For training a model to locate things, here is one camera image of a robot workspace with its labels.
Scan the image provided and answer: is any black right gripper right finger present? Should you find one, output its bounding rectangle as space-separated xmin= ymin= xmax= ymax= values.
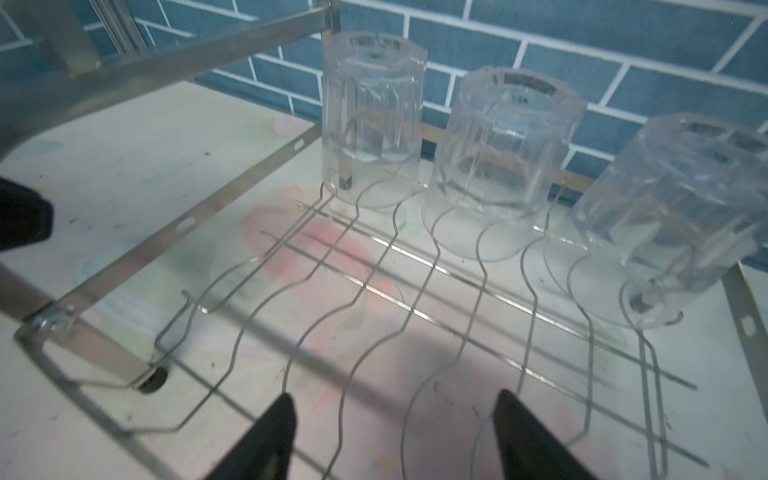
xmin=492 ymin=389 xmax=595 ymax=480

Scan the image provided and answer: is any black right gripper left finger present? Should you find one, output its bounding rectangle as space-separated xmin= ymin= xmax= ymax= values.
xmin=206 ymin=393 xmax=297 ymax=480

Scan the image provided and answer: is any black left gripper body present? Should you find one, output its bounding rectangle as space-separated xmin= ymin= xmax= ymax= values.
xmin=0 ymin=179 xmax=54 ymax=252

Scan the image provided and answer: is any clear glass cup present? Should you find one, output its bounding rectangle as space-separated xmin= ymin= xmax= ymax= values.
xmin=322 ymin=31 xmax=427 ymax=209
xmin=421 ymin=66 xmax=588 ymax=263
xmin=543 ymin=113 xmax=767 ymax=330

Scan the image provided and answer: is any silver metal dish rack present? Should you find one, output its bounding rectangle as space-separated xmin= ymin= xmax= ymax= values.
xmin=1 ymin=1 xmax=767 ymax=479

